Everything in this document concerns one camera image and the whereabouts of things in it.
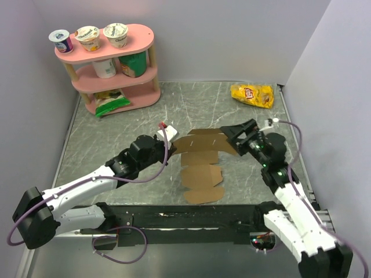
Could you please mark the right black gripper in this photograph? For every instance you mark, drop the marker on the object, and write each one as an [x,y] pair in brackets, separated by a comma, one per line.
[233,131]

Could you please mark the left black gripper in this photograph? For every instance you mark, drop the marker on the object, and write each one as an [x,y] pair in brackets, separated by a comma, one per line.
[171,148]

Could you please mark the white cup on middle shelf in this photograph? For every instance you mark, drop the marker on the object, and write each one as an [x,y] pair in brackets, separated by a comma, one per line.
[104,68]

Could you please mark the pink three-tier shelf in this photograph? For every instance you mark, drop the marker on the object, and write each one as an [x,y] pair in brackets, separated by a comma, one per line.
[142,91]

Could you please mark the green white snack bag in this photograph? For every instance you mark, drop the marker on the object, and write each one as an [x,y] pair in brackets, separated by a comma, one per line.
[109,100]

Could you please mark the green can on middle shelf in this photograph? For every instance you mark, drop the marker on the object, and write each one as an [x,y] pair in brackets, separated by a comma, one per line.
[133,65]

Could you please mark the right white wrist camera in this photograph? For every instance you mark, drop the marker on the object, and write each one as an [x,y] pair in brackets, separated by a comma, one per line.
[269,124]

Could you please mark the brown cardboard box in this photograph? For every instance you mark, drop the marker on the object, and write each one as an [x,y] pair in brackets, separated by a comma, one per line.
[199,157]

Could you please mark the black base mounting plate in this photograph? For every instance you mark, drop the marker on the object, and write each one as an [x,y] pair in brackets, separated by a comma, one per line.
[219,223]

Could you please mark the white Chobani yogurt cup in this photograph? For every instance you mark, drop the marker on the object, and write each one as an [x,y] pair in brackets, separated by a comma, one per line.
[116,33]

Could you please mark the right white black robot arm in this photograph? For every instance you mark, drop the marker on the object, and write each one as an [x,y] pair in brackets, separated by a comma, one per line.
[317,251]

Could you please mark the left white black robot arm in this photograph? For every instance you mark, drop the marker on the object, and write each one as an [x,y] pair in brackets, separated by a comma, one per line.
[41,215]

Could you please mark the peach Chobani yogurt cup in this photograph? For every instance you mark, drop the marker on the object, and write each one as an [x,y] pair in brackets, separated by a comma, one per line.
[88,37]

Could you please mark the electronics board with LEDs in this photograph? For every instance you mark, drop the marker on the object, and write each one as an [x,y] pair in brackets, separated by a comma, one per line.
[263,243]

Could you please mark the blue white yogurt cup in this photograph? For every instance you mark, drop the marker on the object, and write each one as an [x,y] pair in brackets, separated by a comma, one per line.
[61,40]

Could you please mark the yellow Lays chips bag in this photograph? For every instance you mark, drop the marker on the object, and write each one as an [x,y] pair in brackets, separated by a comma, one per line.
[261,96]

